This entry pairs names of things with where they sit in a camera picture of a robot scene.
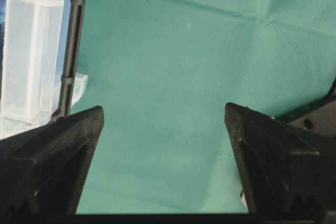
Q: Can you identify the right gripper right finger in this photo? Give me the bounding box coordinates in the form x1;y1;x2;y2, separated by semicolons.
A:
225;103;335;215

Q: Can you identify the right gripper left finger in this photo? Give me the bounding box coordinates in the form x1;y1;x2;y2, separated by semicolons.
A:
1;106;104;215

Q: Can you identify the clear plastic storage case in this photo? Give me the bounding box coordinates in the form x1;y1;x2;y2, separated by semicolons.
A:
0;0;89;140

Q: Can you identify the green table cloth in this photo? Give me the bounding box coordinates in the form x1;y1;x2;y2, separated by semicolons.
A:
72;0;335;214

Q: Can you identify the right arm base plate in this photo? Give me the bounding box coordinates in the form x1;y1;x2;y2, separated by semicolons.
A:
276;82;335;137

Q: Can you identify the black frame rail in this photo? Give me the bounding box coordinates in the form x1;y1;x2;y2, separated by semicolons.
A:
50;0;86;122

